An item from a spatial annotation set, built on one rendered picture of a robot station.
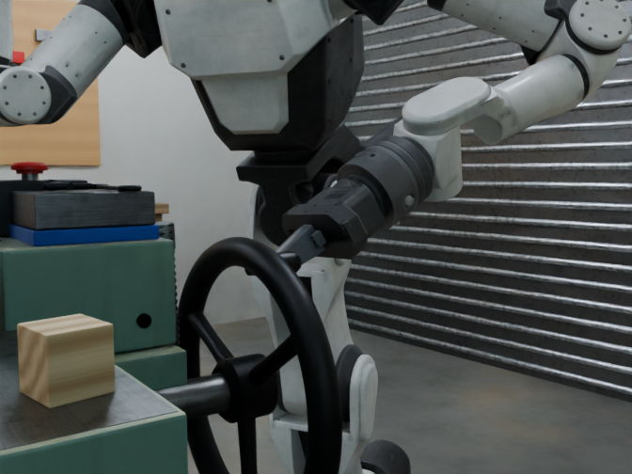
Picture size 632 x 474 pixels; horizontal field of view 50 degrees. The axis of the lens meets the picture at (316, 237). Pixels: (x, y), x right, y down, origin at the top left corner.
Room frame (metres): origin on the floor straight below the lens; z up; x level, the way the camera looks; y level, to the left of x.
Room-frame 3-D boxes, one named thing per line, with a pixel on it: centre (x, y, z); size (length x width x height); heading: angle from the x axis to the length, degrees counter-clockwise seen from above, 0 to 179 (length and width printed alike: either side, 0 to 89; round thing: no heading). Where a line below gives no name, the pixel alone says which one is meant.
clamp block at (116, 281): (0.58, 0.21, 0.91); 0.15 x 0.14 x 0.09; 35
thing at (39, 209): (0.59, 0.21, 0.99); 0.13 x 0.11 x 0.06; 35
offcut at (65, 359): (0.35, 0.13, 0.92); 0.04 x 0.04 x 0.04; 45
